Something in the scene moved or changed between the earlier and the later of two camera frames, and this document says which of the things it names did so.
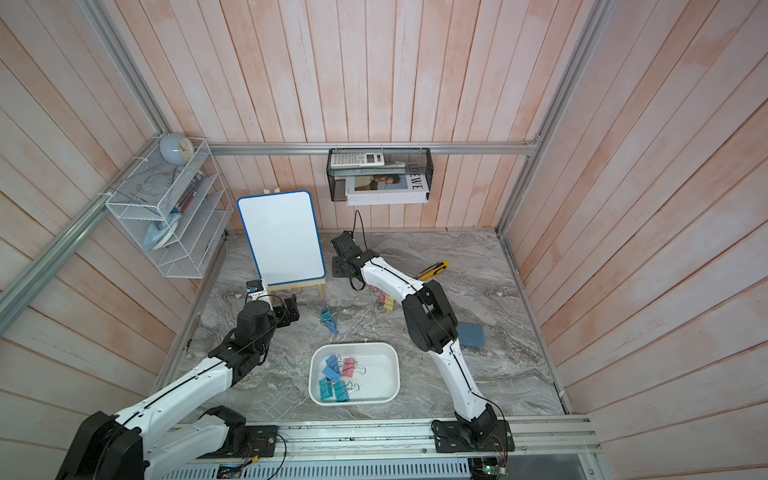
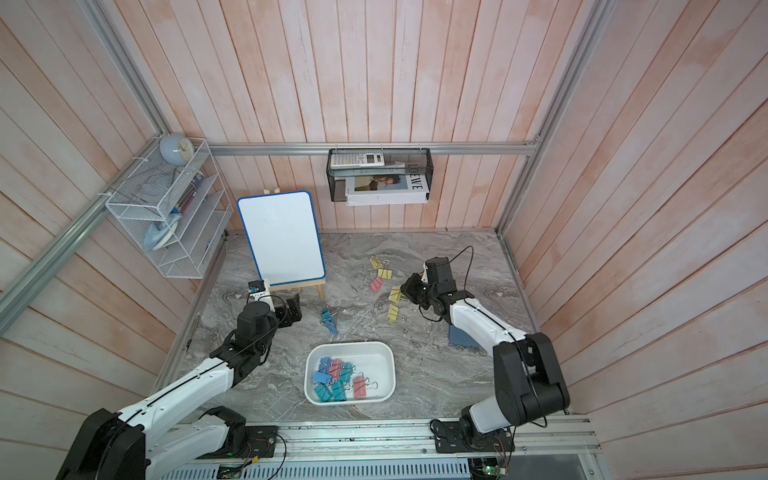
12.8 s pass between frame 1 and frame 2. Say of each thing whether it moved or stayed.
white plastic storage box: stayed
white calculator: stayed
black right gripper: moved
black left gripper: stayed
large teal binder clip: stayed
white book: stayed
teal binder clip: stayed
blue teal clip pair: stayed
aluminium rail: stayed
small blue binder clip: moved
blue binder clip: moved
